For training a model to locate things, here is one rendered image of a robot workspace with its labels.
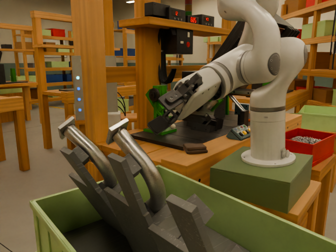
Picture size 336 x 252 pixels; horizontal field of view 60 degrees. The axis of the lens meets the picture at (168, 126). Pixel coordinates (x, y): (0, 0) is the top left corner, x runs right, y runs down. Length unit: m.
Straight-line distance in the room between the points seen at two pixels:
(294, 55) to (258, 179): 0.40
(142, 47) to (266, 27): 1.21
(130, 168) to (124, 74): 1.32
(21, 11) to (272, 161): 11.86
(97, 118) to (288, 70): 0.98
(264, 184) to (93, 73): 0.99
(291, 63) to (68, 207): 0.79
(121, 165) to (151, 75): 1.37
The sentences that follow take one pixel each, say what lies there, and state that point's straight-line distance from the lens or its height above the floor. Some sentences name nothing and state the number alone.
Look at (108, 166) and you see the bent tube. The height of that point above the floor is 1.08.
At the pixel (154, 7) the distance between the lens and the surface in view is 1.77.
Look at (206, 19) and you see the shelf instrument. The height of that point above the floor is 1.58.
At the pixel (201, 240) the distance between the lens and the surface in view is 0.39.
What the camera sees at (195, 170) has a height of 0.86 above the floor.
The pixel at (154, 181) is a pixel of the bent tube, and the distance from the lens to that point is 0.52.
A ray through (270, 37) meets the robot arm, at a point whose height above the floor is 1.35.
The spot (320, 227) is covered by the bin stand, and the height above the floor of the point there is 0.36.
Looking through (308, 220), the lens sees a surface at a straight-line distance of 1.28.
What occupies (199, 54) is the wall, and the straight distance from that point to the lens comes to 12.10.
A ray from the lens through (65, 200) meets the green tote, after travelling 0.86.
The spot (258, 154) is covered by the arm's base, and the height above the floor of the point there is 0.98.
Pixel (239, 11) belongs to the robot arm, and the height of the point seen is 1.41.
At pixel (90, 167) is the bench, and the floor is 0.73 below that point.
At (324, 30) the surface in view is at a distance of 4.83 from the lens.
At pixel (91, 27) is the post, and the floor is 1.47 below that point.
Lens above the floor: 1.30
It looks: 12 degrees down
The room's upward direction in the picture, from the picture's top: straight up
